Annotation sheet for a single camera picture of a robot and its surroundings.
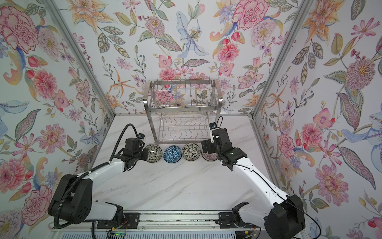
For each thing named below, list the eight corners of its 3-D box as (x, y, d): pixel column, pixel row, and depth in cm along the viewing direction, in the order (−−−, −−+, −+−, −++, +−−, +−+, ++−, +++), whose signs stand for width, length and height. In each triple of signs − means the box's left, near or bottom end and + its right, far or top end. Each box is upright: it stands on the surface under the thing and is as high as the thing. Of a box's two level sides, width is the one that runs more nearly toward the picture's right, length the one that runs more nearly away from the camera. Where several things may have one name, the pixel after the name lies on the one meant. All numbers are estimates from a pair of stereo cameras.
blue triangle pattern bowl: (162, 162, 96) (161, 158, 92) (167, 149, 103) (166, 144, 98) (179, 165, 95) (179, 160, 90) (183, 151, 102) (182, 146, 97)
